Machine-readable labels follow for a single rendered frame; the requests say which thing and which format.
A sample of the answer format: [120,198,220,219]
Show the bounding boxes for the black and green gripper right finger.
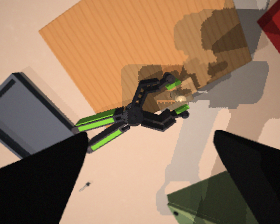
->
[213,130,280,224]

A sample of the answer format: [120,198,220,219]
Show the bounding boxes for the red tray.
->
[257,0,280,54]

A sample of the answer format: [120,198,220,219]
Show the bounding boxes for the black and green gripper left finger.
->
[0,132,89,224]

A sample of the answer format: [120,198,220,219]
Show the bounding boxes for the black spring clamp with green grips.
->
[71,72,189,154]

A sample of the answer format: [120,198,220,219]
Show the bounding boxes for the light brown wooden board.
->
[38,0,252,114]

